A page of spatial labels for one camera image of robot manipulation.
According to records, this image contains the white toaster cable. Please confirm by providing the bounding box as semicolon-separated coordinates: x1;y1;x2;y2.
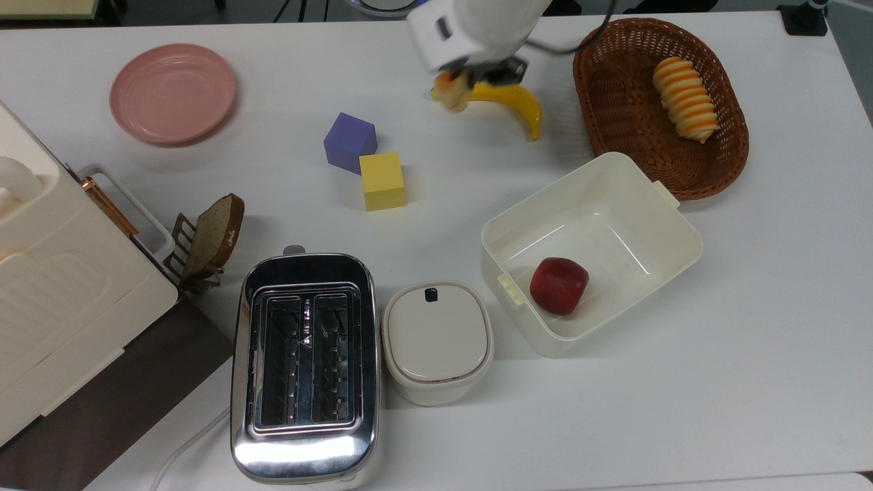
149;405;233;491

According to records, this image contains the white plastic open box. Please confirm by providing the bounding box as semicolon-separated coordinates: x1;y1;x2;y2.
480;151;705;359

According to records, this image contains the purple cube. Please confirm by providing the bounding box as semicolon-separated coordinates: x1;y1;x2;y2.
323;112;379;177

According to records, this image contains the yellow banana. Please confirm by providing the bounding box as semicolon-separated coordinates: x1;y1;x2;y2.
464;81;544;143

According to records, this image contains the small white lidded bin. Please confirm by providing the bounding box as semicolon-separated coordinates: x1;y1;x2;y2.
380;280;495;408

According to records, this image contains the red apple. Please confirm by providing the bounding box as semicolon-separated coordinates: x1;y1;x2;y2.
529;256;591;317

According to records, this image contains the dark brown box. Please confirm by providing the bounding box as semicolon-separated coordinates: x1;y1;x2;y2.
0;293;237;491

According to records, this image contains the orange white striped bread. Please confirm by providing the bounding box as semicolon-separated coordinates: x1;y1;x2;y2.
652;57;720;145
430;68;473;114

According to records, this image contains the brown bread slice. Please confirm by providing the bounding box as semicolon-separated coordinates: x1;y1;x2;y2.
182;193;246;278

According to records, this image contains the black table clamp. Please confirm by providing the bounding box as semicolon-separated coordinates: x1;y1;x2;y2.
777;0;830;37

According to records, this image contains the brown wicker basket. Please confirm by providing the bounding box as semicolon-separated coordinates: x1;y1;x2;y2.
572;17;750;202

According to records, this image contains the cream bread box cabinet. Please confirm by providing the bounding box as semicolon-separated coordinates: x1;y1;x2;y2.
0;101;180;448

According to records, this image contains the pink plate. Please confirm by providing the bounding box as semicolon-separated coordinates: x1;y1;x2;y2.
108;43;238;146

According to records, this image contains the yellow cube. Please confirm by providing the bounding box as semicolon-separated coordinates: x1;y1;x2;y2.
358;151;408;212

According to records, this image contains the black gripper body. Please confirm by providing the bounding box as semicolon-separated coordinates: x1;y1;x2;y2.
469;57;530;87

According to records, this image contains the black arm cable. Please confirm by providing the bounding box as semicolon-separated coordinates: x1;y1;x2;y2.
524;0;619;55

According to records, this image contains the cream steel toaster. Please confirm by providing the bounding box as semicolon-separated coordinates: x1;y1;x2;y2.
230;245;383;489

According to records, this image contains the metal toast rack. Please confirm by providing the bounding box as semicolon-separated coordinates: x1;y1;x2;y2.
164;212;236;296

